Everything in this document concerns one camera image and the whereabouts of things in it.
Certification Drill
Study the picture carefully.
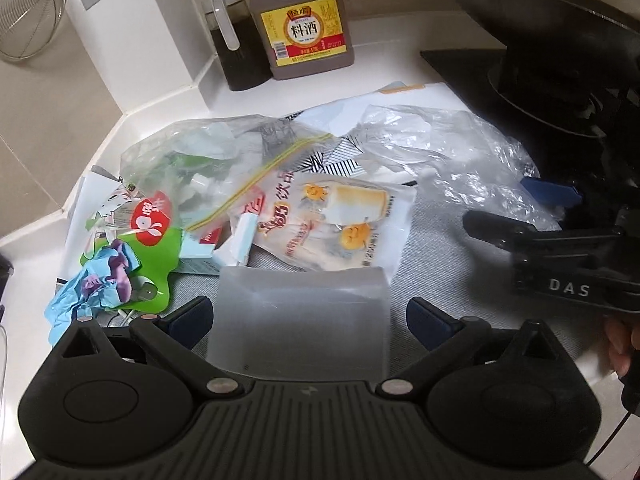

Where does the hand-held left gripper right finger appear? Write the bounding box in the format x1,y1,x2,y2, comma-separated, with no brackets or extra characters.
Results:
375,297,571,401

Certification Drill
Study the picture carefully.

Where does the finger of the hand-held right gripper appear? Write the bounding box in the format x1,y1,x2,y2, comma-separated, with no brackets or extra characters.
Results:
462,210,538,261
520,177,623,231

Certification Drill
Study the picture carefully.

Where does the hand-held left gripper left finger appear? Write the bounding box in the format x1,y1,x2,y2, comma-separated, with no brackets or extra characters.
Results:
60,296,256,401

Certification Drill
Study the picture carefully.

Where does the teal patterned carton box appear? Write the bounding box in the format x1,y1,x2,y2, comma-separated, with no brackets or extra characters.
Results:
175,212,261,277

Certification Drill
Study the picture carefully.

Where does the green red snack packet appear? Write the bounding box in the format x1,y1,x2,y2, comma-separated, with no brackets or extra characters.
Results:
80,187,186,313

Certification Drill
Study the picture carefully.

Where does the clear plastic bag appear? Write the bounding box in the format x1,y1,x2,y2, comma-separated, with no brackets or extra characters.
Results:
345,104,566,231

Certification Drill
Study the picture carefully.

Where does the blue glove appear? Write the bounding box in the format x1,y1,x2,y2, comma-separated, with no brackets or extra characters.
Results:
44,239,143,346

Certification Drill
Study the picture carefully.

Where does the white drink pouch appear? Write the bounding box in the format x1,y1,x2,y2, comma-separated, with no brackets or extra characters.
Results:
227,170,418,281

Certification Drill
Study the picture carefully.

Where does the clear zip bag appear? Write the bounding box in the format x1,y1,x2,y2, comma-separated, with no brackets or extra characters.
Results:
119,115,333,241

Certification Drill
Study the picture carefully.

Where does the person's right hand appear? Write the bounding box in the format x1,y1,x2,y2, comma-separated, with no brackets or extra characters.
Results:
602,316,640,380

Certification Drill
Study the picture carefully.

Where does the white printed mat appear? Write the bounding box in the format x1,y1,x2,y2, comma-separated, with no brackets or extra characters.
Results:
62,80,453,286

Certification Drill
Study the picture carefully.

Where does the black wok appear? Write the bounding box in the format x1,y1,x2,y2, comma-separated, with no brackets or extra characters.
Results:
432,0,640,136

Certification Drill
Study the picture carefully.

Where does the dark sauce dispenser bottle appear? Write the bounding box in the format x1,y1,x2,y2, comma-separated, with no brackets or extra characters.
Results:
202,0,273,92

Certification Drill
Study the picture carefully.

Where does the brown cooking wine jug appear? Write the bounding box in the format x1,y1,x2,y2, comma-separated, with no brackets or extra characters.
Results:
248,0,356,81

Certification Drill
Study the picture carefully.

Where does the metal mesh strainer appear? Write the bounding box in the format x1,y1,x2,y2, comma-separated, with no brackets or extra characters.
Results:
0,0,68,63

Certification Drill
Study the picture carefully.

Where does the black cable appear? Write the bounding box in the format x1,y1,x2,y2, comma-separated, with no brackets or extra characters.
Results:
585,400,632,467

